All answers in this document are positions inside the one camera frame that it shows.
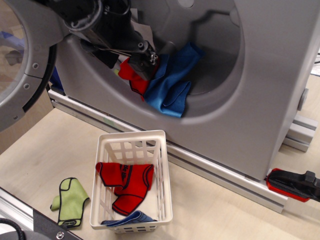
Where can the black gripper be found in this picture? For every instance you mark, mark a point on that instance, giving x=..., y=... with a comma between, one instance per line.
x=115, y=32

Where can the red cloth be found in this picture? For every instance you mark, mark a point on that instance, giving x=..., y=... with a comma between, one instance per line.
x=137, y=83

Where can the grey white cloth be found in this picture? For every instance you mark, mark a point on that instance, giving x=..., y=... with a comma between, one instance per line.
x=142, y=34

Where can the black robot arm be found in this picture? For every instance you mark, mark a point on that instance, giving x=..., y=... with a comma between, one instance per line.
x=74, y=10

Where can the round washing machine door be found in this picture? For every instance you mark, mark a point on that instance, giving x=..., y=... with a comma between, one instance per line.
x=24, y=78

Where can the grey toy washing machine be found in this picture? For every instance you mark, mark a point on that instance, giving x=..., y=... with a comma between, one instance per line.
x=245, y=91

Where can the white plastic laundry basket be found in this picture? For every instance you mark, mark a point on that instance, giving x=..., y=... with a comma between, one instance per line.
x=133, y=148

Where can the red shirt with dark trim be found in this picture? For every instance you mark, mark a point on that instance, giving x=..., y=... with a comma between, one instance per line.
x=130, y=183

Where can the blue object behind door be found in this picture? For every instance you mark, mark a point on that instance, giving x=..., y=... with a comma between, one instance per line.
x=11, y=41

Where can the green cloth with black trim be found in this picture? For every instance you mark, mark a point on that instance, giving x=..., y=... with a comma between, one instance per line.
x=70, y=203

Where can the blue cloth with dark trim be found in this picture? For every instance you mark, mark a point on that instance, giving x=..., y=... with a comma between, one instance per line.
x=134, y=218

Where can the red and black clamp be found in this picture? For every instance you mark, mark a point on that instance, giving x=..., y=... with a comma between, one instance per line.
x=301, y=187

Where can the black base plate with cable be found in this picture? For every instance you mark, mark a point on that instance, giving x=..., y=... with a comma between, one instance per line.
x=38, y=228

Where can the aluminium frame rail front left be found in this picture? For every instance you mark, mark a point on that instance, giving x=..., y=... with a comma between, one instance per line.
x=14, y=209

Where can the aluminium rail under machine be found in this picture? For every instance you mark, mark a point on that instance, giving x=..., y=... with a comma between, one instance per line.
x=302, y=128

